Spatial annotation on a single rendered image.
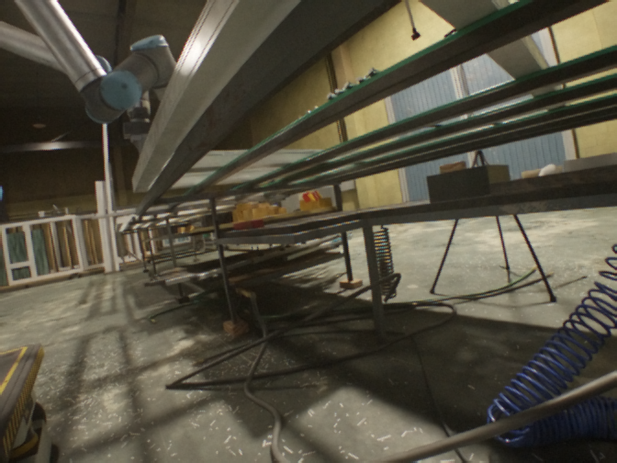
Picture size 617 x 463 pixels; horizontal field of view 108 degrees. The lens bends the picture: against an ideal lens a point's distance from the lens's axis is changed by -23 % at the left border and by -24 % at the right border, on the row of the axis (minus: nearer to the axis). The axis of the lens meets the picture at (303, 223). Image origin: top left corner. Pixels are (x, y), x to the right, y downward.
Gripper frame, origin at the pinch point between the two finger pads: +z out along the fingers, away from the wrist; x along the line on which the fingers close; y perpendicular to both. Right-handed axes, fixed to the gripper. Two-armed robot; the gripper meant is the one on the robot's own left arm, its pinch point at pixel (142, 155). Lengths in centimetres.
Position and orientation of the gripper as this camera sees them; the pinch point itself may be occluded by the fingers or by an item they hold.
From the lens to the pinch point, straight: 125.3
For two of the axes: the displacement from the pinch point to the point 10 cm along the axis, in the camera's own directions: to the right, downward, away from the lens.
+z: 1.6, 9.9, 0.4
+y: -5.9, 0.7, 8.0
